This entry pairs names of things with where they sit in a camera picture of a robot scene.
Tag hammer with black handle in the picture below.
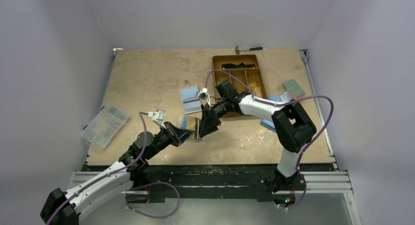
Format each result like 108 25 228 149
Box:
235 46 263 55

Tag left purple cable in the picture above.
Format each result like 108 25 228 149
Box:
45 112 181 225

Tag woven wicker tray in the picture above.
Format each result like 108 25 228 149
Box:
211 54 268 99

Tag gold cards in tray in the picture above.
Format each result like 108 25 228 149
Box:
248 82 262 98

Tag blue card holder front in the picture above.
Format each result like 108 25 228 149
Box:
260 119 276 132

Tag clear plastic screw box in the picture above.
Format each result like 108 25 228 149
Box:
80 103 131 150

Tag purple cable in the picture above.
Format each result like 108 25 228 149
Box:
45 112 181 225
204 69 335 211

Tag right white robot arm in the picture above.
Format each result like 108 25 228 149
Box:
199 80 317 192

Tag green card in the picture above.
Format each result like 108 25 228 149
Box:
282 79 305 99

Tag beige snap card holder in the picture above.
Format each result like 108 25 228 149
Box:
180 115 202 142

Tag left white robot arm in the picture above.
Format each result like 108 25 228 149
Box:
40 121 194 225

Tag open beige card holder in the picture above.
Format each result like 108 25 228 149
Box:
179 80 202 114

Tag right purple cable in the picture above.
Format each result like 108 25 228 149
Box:
204 69 335 211

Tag black object in tray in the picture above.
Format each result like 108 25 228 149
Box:
221 63 256 69

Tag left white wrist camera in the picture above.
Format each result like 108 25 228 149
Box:
147 109 165 129

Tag open blue pink card holder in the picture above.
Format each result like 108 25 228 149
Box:
268 91 297 103

